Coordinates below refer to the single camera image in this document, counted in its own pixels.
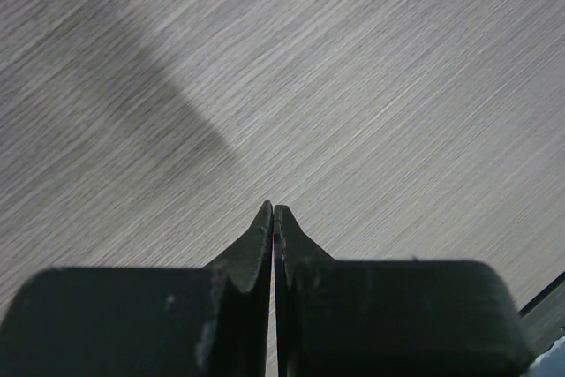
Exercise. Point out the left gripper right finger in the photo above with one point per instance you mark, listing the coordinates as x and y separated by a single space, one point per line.
390 317

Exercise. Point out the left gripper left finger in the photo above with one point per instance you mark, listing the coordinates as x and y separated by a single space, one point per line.
208 321

